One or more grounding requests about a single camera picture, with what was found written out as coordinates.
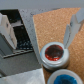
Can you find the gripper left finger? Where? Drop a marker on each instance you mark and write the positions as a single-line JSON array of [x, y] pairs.
[[7, 33]]

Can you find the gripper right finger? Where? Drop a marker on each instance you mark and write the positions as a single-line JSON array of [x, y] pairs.
[[74, 28]]

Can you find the blue button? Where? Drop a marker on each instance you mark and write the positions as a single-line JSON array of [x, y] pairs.
[[65, 78]]

